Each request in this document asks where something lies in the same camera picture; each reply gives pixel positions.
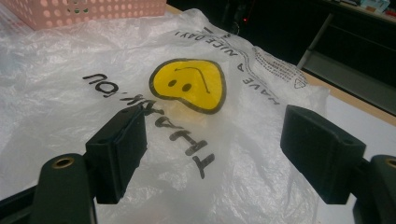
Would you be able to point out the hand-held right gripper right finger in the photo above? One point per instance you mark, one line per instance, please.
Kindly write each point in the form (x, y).
(320, 149)

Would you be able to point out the pink perforated plastic basket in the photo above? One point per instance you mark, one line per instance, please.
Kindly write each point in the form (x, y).
(93, 12)

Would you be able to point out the clear smiley-print plastic bag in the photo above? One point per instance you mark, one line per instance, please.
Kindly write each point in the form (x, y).
(62, 102)

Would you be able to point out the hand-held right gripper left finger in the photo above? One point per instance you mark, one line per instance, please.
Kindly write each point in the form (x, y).
(120, 149)

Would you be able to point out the grey metal desk frame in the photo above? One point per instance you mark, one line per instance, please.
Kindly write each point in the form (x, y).
(342, 77)

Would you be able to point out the white table mat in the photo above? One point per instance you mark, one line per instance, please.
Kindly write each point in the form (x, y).
(375, 130)

